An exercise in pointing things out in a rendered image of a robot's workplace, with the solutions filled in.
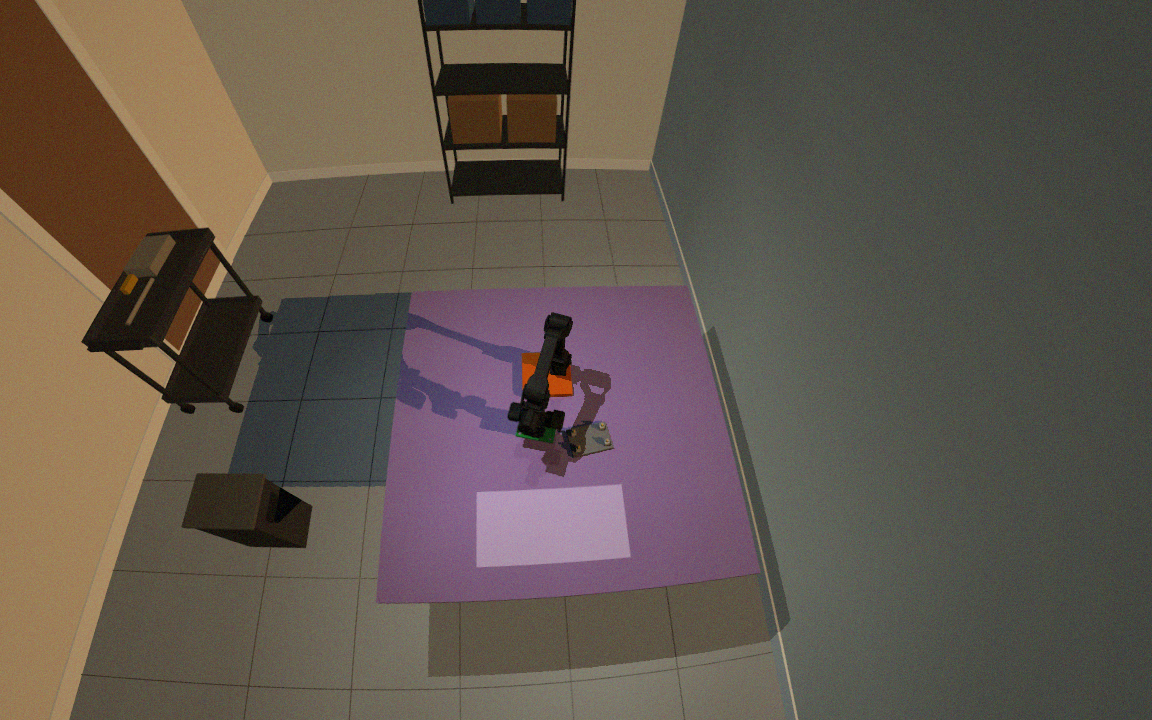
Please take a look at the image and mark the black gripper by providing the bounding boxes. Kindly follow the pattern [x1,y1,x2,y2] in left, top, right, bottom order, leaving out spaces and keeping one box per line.
[508,402,564,430]

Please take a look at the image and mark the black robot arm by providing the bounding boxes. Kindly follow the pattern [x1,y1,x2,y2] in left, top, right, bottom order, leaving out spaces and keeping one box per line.
[518,312,573,438]

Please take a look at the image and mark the green board with square handle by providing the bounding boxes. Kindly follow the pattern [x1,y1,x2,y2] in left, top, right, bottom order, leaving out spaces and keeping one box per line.
[516,429,556,444]

